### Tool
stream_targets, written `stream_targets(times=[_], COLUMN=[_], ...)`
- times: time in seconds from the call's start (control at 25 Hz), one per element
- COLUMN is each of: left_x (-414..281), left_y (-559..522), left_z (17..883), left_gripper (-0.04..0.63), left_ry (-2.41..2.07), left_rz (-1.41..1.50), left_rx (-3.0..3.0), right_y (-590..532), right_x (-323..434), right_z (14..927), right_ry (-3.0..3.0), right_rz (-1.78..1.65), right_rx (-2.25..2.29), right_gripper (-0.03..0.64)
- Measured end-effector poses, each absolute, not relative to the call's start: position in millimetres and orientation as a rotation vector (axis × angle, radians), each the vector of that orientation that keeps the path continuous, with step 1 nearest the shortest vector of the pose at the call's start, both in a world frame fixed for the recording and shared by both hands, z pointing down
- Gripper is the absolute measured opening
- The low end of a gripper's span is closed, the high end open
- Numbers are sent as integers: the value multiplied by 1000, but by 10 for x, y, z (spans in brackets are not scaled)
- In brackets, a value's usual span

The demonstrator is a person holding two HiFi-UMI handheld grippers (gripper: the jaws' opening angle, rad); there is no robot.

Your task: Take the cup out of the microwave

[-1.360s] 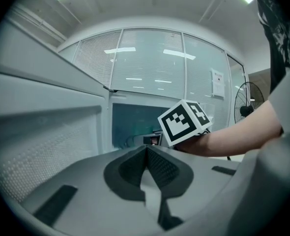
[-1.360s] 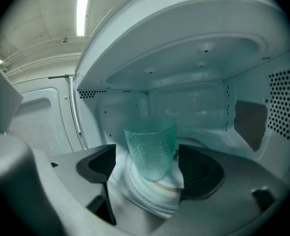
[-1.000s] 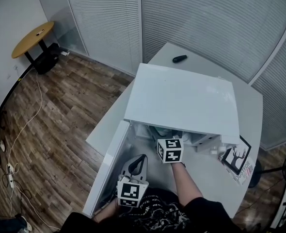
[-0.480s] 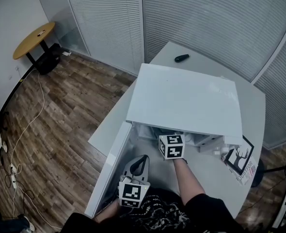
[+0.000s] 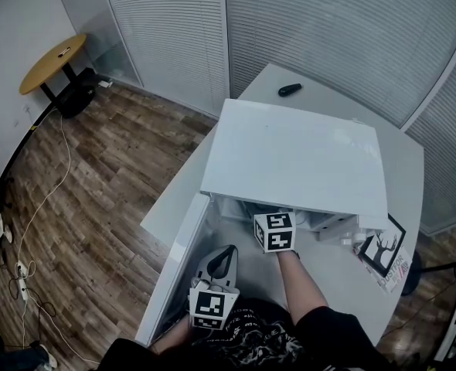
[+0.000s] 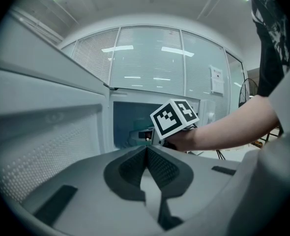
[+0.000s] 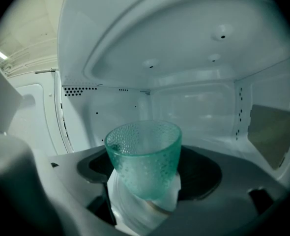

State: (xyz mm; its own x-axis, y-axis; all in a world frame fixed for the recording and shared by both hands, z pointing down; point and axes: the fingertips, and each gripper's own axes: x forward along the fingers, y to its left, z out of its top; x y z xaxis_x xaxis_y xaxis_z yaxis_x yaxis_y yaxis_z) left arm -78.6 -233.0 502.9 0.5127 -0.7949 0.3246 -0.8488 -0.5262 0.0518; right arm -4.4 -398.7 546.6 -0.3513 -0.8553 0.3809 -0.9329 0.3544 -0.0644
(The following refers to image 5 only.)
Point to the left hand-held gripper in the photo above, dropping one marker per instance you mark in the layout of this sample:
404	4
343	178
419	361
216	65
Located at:
212	309

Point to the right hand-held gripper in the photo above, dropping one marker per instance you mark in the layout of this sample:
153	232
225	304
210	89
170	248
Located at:
276	232

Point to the white microwave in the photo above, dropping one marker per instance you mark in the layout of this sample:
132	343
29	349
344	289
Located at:
290	153

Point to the person's right forearm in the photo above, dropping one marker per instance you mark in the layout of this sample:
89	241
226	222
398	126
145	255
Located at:
299	284

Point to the person's left forearm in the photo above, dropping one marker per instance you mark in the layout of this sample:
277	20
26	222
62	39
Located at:
174	336

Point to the grey table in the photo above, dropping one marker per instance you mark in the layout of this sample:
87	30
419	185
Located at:
328	276

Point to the person's black printed shirt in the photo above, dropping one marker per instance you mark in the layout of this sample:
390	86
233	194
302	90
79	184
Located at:
259	334

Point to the black framed deer picture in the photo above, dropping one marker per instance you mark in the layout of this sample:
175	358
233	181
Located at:
382	247

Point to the white magazine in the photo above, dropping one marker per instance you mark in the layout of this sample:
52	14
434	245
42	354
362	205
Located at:
396	276

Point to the black oval device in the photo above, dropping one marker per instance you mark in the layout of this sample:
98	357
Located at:
290	90

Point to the black standing fan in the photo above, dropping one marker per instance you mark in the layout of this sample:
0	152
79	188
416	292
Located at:
412	280

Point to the white floor power strip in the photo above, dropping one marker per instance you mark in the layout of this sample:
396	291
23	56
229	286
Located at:
21	269
24	290

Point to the glass partition with blinds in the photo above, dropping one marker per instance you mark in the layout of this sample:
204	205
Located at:
328	33

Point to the small dark object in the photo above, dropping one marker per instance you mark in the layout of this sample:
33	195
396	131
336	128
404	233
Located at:
63	52

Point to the round wooden table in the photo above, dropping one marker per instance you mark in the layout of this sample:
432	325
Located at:
50	62

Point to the white wall power strip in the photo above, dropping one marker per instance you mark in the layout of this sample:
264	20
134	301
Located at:
105	84

